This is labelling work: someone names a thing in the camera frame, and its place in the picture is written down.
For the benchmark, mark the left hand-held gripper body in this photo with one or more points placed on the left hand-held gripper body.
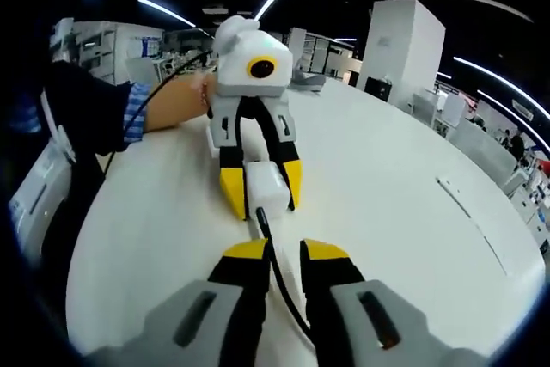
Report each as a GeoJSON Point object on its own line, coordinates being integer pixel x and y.
{"type": "Point", "coordinates": [240, 66]}

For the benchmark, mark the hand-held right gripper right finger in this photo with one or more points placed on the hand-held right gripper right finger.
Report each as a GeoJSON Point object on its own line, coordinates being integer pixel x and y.
{"type": "Point", "coordinates": [365, 319]}

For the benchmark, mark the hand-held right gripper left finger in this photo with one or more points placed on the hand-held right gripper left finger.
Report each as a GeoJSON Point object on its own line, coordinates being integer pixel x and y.
{"type": "Point", "coordinates": [215, 311]}

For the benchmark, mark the white charger adapter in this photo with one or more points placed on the white charger adapter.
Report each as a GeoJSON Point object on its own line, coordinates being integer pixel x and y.
{"type": "Point", "coordinates": [266, 188]}

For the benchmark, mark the white desk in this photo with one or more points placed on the white desk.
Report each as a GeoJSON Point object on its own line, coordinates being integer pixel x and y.
{"type": "Point", "coordinates": [386, 169]}

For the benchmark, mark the white office chair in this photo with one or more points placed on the white office chair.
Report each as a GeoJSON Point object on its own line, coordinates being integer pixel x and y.
{"type": "Point", "coordinates": [308, 80]}

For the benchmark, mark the ceiling light strip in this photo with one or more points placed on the ceiling light strip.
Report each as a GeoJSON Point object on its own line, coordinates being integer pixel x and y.
{"type": "Point", "coordinates": [165, 11]}
{"type": "Point", "coordinates": [494, 77]}
{"type": "Point", "coordinates": [268, 2]}

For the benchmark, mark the white shelving unit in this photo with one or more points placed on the white shelving unit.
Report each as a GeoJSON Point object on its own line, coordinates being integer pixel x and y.
{"type": "Point", "coordinates": [103, 47]}
{"type": "Point", "coordinates": [322, 51]}

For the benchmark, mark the black bin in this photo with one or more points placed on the black bin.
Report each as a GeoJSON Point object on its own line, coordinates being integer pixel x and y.
{"type": "Point", "coordinates": [380, 88]}

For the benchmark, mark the white square pillar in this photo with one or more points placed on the white square pillar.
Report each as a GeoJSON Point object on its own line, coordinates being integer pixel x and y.
{"type": "Point", "coordinates": [404, 44]}

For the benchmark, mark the person's torso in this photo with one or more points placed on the person's torso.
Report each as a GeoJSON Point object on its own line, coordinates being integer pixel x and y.
{"type": "Point", "coordinates": [75, 195]}

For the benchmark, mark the worn white device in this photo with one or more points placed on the worn white device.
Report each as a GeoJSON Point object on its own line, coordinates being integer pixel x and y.
{"type": "Point", "coordinates": [40, 195]}

